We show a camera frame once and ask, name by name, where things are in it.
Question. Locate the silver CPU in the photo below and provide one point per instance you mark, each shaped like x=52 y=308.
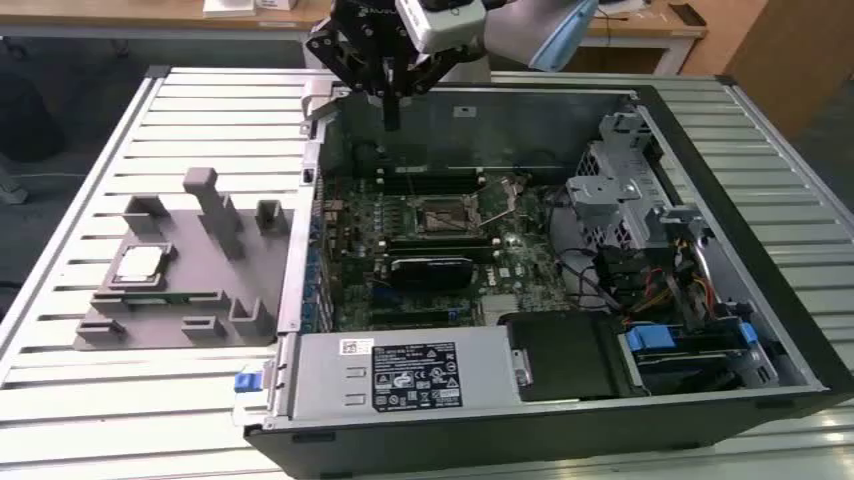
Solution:
x=143 y=262

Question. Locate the blue disk carrier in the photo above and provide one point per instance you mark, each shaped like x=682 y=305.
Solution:
x=657 y=340

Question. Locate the CPU socket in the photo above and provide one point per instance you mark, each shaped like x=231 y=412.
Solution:
x=443 y=215

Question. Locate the white case sticker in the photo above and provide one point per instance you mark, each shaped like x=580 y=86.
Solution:
x=464 y=111

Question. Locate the green RAM stick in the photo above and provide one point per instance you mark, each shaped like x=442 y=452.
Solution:
x=440 y=254
x=173 y=300

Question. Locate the silver finned heatsink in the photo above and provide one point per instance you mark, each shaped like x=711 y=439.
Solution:
x=499 y=306

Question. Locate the white box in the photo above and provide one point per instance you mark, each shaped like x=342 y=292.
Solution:
x=230 y=7
x=276 y=4

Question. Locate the black power supply label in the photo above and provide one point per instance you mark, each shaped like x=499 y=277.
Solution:
x=414 y=375

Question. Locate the white barcode sticker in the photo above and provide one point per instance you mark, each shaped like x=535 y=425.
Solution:
x=355 y=345

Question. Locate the black expansion slot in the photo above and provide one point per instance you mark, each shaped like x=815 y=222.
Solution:
x=414 y=316

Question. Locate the green motherboard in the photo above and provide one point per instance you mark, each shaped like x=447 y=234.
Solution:
x=527 y=260

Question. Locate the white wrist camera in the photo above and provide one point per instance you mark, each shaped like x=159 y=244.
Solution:
x=454 y=27

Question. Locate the grey parts rack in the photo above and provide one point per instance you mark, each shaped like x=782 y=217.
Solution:
x=187 y=280

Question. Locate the black PC case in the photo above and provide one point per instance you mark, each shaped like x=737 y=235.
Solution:
x=467 y=445

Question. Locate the blue plastic latch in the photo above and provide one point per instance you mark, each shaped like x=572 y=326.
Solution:
x=246 y=382

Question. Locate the black heatsink block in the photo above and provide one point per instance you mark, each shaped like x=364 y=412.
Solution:
x=434 y=280

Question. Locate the wooden cabinet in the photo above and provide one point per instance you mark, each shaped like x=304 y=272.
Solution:
x=787 y=60

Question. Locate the wooden desk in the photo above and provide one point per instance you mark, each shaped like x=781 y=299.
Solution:
x=133 y=15

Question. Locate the silver power supply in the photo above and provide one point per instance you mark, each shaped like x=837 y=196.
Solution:
x=334 y=380

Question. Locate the black air shroud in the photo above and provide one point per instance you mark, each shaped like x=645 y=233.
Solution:
x=567 y=350

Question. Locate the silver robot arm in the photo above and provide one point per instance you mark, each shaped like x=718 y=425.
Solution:
x=510 y=30

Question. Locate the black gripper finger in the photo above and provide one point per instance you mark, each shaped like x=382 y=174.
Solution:
x=336 y=60
x=434 y=70

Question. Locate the RAM slot white clips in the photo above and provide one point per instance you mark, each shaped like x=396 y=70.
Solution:
x=434 y=170
x=434 y=182

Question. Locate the silver drive cage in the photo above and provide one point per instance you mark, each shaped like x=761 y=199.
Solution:
x=600 y=195

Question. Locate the metal disk bay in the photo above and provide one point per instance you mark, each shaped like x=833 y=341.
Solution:
x=767 y=370

